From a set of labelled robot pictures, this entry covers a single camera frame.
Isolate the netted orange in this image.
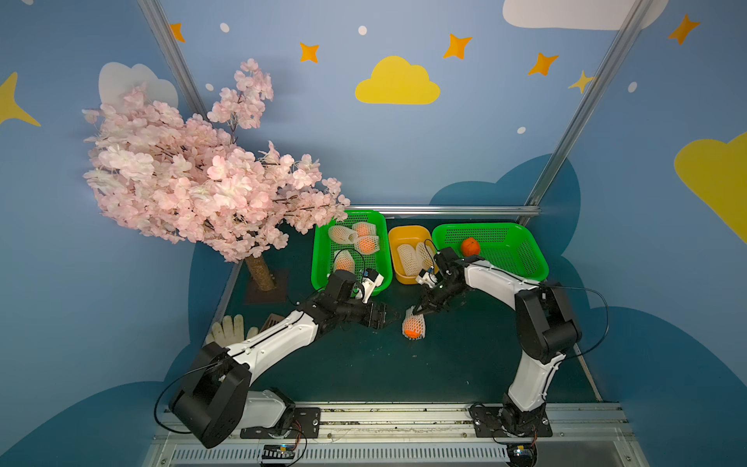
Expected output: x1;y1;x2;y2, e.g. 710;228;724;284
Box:
402;307;426;341
328;225;359;245
333;249;356;274
354;235;381;256
351;222;377;237

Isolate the peeled bare orange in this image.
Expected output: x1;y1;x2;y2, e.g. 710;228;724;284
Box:
460;237;480;257

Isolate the white foam net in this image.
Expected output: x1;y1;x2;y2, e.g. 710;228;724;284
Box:
397;243;422;277

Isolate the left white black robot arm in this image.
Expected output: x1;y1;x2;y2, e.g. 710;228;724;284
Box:
168;269;387;449

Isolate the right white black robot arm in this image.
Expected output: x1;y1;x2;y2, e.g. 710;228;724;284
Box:
412;248;582;437

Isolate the right green plastic basket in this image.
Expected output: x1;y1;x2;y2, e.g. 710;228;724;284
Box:
432;223;550;281

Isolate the green plastic basket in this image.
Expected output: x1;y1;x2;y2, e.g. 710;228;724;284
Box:
432;223;550;281
311;210;394;295

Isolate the yellow plastic tub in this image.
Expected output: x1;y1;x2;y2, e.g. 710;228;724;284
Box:
388;225;436;285

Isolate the left green plastic basket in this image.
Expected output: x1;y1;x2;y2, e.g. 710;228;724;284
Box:
311;210;394;295

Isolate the brown slotted scoop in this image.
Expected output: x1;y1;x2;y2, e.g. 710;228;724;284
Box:
260;313;285;333

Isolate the white work glove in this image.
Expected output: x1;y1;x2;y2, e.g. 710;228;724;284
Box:
204;314;259;348

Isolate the left small circuit board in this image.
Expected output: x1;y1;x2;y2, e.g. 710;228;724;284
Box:
259;444;301;466

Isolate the small circuit board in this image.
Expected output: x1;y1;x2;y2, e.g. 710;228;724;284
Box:
259;444;301;466
507;445;537;467

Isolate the right small circuit board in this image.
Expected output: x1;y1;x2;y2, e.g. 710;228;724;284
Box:
507;445;537;467

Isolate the pink artificial blossom tree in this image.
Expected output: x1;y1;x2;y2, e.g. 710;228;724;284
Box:
84;60;349;263

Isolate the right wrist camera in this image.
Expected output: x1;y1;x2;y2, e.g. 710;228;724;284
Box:
416;268;440;289

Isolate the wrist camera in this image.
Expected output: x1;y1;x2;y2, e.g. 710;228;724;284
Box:
356;269;384;304
416;268;440;289

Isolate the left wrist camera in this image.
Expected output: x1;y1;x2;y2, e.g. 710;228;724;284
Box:
356;269;384;304

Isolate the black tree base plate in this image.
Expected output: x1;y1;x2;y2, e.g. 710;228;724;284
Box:
243;269;290;305

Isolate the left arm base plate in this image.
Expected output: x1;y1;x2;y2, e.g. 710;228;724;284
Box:
240;407;321;439

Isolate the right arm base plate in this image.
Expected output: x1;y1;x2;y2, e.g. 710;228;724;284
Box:
468;404;552;438

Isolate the aluminium mounting rail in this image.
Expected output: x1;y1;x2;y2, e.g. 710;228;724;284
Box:
143;402;648;466

